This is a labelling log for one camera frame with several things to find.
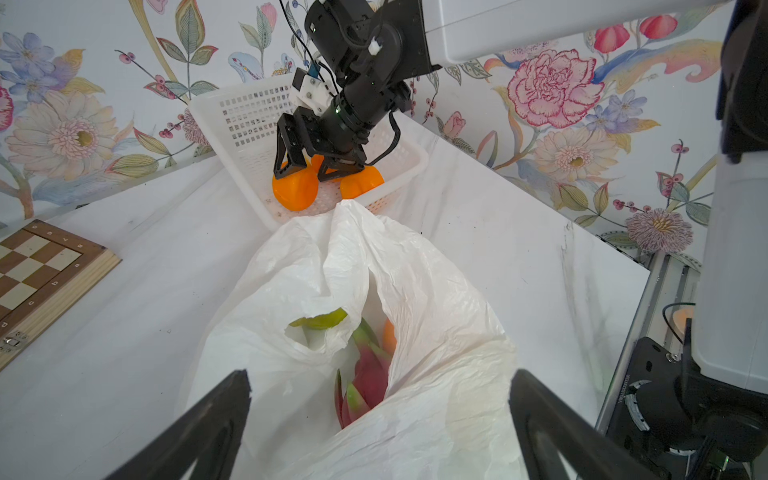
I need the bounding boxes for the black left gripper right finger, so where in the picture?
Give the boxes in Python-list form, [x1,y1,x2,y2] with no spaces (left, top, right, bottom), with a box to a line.
[509,369,655,479]

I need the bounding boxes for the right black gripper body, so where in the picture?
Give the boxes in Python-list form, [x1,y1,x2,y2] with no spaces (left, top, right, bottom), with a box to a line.
[304,1,440,165]

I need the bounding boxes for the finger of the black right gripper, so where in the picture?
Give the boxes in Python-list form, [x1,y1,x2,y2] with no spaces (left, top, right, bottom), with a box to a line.
[317,155,366,182]
[273,112,312,180]

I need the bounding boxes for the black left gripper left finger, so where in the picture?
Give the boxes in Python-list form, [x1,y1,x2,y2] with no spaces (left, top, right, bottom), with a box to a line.
[108,370,251,479]

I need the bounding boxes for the orange mandarin fruit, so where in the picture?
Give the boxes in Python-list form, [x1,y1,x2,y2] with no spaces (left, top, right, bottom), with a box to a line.
[272,155,324,212]
[339,166,385,199]
[381,319,397,356]

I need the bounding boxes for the white translucent plastic bag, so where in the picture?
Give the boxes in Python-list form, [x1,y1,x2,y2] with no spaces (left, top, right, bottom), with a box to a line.
[187,201,525,479]

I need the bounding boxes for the green pear fruit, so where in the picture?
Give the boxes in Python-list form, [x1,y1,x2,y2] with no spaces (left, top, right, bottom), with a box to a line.
[289,308,348,330]

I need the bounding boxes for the red dragon fruit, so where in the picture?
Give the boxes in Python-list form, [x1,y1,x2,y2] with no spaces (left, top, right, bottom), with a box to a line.
[334,319,393,429]

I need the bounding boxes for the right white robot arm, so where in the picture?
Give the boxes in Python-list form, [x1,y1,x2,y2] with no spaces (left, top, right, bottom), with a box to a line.
[274,1,767,479]

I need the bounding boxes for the white perforated plastic basket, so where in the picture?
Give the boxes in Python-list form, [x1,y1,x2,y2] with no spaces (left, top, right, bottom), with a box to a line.
[189,75,429,231]

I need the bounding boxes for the wooden folding chessboard box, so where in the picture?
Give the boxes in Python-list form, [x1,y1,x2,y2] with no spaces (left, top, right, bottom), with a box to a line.
[1,220,121,368]

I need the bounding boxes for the aluminium back bottom rail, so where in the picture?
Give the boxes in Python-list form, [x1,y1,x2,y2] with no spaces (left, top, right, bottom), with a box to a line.
[1,144,214,228]

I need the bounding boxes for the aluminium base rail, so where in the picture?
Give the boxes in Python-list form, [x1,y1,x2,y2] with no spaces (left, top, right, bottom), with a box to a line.
[593,248,703,480]

